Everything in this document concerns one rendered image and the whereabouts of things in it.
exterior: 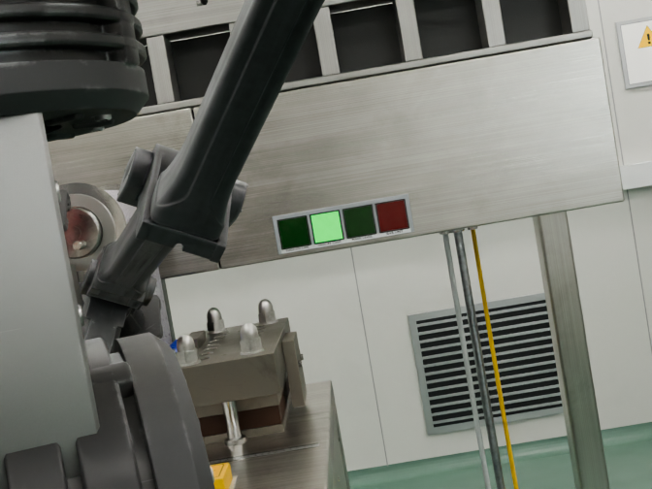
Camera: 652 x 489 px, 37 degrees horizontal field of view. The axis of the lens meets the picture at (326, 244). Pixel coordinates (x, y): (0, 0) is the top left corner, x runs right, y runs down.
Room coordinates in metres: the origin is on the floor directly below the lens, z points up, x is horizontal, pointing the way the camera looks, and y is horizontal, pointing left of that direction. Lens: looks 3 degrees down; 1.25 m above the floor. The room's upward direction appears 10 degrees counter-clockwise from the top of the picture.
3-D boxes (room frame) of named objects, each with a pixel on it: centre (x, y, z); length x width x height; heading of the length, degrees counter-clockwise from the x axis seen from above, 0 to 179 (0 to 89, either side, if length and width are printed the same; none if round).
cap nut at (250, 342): (1.45, 0.14, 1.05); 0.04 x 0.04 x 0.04
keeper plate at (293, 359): (1.62, 0.08, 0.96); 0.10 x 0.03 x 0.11; 179
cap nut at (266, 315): (1.77, 0.13, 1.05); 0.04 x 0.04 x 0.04
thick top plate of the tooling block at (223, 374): (1.61, 0.18, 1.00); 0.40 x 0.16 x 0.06; 179
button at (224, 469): (1.21, 0.21, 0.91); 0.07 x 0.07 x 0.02; 89
